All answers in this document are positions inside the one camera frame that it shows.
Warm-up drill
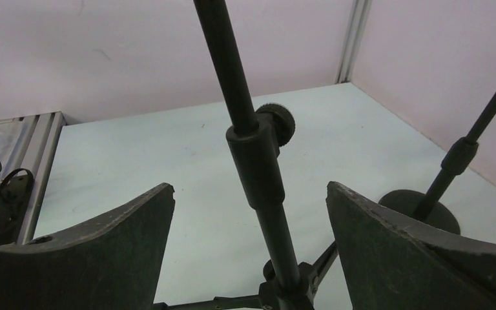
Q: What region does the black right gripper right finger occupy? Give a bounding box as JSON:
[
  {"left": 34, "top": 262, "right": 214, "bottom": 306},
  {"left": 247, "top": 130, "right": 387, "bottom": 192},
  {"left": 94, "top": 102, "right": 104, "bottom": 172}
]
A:
[{"left": 326, "top": 181, "right": 496, "bottom": 309}]

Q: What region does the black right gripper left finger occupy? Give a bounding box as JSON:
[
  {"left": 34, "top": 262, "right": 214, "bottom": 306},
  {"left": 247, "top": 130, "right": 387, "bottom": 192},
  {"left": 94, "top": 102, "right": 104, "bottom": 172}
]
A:
[{"left": 0, "top": 183, "right": 175, "bottom": 309}]

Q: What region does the black round-base microphone stand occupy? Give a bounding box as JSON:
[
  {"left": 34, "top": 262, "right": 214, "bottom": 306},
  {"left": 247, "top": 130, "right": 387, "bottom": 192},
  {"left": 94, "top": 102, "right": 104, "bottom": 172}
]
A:
[{"left": 378, "top": 91, "right": 496, "bottom": 234}]

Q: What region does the small black tripod microphone stand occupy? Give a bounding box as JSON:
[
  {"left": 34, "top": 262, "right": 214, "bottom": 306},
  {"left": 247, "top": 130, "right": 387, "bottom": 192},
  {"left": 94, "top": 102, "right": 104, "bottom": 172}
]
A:
[{"left": 151, "top": 0, "right": 340, "bottom": 310}]

